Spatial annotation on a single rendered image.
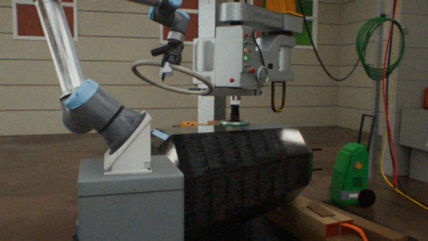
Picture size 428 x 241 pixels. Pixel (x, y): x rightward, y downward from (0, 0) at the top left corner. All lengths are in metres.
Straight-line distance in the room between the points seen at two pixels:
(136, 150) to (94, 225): 0.31
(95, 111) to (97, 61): 7.09
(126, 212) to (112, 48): 7.28
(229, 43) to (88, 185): 1.59
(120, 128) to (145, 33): 7.23
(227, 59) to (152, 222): 1.50
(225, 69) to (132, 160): 1.38
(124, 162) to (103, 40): 7.21
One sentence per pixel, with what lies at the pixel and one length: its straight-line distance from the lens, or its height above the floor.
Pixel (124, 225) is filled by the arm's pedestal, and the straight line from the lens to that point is 1.60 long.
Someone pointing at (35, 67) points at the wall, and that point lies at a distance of 8.76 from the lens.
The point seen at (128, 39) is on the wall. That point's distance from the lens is 8.75.
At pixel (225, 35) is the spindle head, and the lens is 2.82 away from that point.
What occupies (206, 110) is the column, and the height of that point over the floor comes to 0.91.
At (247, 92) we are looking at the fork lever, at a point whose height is 1.11.
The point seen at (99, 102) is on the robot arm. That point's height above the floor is 1.12.
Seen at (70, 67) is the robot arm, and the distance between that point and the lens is 1.86.
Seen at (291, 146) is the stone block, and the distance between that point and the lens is 2.96.
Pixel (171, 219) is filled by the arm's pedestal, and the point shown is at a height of 0.67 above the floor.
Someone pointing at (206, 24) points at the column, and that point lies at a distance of 3.68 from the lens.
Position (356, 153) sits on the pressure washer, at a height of 0.51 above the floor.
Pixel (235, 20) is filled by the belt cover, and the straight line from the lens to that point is 2.78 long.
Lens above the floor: 1.24
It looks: 6 degrees down
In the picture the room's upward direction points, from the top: 1 degrees clockwise
